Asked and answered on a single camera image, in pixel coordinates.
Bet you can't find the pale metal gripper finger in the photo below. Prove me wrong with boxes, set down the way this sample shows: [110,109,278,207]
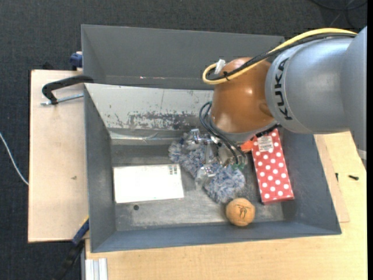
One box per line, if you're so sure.
[193,164,216,191]
[181,128,211,151]

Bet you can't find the blue and white fluffy cloth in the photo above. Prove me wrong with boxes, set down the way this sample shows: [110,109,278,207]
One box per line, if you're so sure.
[168,132,247,205]

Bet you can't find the tan ball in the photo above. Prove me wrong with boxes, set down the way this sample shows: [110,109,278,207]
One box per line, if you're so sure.
[225,197,256,228]

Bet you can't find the red white-dotted box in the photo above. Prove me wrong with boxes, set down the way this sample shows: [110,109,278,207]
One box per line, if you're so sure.
[251,128,295,205]

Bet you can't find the white flat box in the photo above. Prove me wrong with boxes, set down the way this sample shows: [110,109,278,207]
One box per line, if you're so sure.
[112,163,185,205]

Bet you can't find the grey metal bin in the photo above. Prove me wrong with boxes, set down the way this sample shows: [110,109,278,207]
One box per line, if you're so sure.
[80,24,342,253]

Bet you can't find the pale wood flat board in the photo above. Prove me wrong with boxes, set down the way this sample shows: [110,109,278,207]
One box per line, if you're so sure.
[27,69,90,243]

